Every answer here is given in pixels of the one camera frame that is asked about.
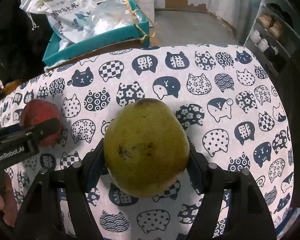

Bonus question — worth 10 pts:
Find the red apple back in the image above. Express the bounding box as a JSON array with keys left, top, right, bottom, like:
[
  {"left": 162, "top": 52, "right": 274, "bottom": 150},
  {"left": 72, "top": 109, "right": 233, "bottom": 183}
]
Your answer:
[{"left": 19, "top": 99, "right": 62, "bottom": 147}]

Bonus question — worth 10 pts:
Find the person's left hand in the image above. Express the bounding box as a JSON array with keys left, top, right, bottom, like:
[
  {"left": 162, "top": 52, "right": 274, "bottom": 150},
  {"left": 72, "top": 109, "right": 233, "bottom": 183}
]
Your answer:
[{"left": 0, "top": 173, "right": 18, "bottom": 226}]

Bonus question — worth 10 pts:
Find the cat pattern tablecloth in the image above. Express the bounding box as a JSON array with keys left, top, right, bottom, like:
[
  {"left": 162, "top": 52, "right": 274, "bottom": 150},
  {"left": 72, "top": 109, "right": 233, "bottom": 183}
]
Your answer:
[{"left": 0, "top": 45, "right": 294, "bottom": 239}]

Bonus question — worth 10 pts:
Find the black hanging coat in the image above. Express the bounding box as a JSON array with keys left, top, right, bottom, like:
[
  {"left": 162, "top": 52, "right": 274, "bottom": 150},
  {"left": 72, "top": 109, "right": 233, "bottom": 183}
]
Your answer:
[{"left": 0, "top": 0, "right": 52, "bottom": 83}]

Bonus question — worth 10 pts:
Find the white rice bag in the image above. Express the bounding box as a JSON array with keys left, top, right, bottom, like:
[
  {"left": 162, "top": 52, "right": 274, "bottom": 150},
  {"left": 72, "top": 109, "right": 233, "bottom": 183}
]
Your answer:
[{"left": 20, "top": 0, "right": 97, "bottom": 43}]

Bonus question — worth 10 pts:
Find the teal cardboard box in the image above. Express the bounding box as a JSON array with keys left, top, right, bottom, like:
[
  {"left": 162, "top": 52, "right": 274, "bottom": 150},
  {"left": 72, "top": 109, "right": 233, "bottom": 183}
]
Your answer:
[{"left": 43, "top": 0, "right": 150, "bottom": 67}]

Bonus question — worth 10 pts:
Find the clear plastic bag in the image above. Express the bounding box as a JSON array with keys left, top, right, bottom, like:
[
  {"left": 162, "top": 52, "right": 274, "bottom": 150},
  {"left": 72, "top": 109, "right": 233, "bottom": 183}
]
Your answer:
[{"left": 84, "top": 0, "right": 142, "bottom": 36}]

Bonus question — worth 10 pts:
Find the shoe rack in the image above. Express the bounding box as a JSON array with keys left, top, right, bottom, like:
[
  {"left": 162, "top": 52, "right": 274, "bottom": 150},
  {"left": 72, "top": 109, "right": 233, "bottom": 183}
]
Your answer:
[{"left": 244, "top": 0, "right": 300, "bottom": 77}]

